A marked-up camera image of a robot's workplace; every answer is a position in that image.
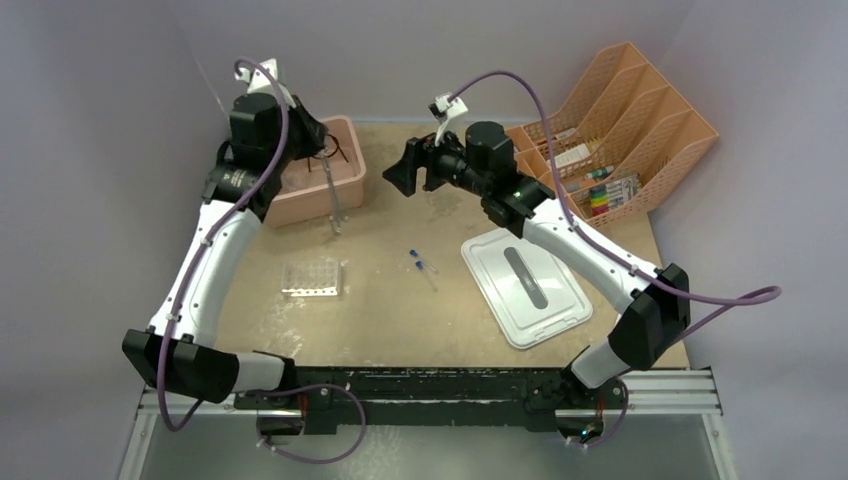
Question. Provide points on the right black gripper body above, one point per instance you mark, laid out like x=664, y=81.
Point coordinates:
x=446, y=164

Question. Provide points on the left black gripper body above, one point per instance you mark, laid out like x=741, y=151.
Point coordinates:
x=302, y=142

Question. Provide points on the pink plastic bin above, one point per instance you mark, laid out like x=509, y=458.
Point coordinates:
x=308, y=191

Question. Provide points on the blue capped test tube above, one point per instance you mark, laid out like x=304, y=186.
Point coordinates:
x=418, y=257
x=425, y=271

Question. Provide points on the metal crucible tongs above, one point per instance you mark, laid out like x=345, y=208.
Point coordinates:
x=337, y=218

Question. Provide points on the clear well plate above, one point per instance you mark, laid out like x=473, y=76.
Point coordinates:
x=315, y=278

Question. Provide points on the white plastic bin lid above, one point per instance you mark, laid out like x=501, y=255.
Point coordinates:
x=533, y=295

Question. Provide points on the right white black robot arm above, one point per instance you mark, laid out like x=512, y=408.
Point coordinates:
x=483, y=163

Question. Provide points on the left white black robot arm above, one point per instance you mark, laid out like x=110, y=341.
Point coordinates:
x=176, y=352

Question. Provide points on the set of coloured markers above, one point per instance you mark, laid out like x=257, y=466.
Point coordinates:
x=612, y=195

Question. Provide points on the orange mesh file organizer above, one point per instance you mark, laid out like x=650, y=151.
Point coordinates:
x=622, y=118

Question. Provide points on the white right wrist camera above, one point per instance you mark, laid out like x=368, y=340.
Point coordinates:
x=446, y=109

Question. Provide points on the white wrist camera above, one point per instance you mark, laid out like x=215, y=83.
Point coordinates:
x=446, y=109
x=258, y=82

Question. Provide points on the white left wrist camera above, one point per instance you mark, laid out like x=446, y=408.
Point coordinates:
x=258, y=82

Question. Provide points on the aluminium rail frame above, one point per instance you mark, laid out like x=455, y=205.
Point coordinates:
x=540, y=400

